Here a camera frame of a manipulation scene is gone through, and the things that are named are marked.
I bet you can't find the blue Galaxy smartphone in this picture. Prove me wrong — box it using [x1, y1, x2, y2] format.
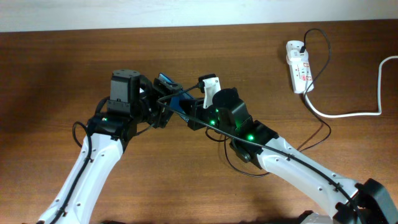
[156, 73, 194, 127]

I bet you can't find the black charging cable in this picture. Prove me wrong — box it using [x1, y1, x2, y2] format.
[223, 28, 332, 178]

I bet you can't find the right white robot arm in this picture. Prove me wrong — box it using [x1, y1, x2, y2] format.
[179, 88, 397, 223]

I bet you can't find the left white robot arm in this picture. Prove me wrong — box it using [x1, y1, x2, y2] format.
[38, 75, 182, 223]

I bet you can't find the white charger adapter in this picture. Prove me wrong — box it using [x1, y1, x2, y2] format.
[286, 49, 308, 65]

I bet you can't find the white power strip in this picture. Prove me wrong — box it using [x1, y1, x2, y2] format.
[286, 40, 313, 94]

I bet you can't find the white power strip cord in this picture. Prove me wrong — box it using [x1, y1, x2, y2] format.
[303, 55, 398, 119]

